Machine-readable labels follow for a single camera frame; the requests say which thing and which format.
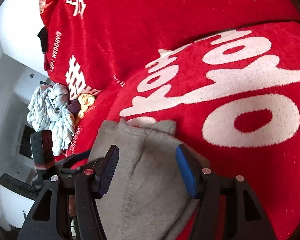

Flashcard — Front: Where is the white patterned cloth pile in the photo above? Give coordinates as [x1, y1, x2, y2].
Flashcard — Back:
[27, 83, 75, 157]

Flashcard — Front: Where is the black object beside quilt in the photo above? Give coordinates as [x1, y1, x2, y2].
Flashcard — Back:
[37, 27, 48, 54]

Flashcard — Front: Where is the dark purple cloth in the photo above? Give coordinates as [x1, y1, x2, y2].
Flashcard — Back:
[66, 99, 81, 117]

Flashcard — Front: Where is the yellow orange cloth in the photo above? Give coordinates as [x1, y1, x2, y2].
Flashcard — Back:
[75, 93, 95, 126]

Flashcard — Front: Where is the grey knit sweater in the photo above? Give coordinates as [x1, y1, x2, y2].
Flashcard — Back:
[89, 119, 197, 239]

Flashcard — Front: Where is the red wedding quilt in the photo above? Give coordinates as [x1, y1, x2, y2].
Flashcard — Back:
[44, 0, 300, 98]

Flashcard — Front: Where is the red wedding bed blanket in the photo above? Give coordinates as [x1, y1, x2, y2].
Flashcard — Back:
[53, 21, 300, 240]

